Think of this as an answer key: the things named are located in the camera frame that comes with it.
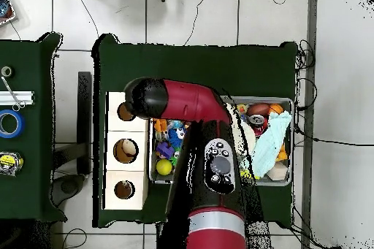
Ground wooden box with three holes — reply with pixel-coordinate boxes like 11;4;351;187
103;91;150;211

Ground clear mesh bin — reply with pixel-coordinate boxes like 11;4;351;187
148;95;295;187

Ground small cluttered tray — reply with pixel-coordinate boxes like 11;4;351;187
0;0;17;26

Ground purple toy block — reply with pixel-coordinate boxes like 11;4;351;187
155;141;175;159

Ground yellow ball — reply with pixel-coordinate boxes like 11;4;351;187
156;158;174;177

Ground cream knitted cloth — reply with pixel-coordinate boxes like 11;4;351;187
226;102;257;157

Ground dark green tablecloth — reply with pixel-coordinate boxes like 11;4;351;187
0;31;68;223
91;33;299;229

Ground silver-topped soda can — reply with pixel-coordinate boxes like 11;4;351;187
248;113;269;137

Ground mint green knitted cloth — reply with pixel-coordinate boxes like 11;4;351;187
251;110;293;178

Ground blue tape roll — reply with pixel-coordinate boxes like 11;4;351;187
0;109;26;139

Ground metal scissors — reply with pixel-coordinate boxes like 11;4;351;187
0;75;26;112

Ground yellow tape measure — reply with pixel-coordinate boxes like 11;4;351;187
0;150;25;177

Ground small grey tape roll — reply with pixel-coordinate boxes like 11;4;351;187
0;65;14;79

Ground black cable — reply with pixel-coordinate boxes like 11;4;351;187
183;0;213;46
61;227;88;249
72;0;101;38
294;77;374;147

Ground aluminium rail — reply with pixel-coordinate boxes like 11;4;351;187
0;90;36;106

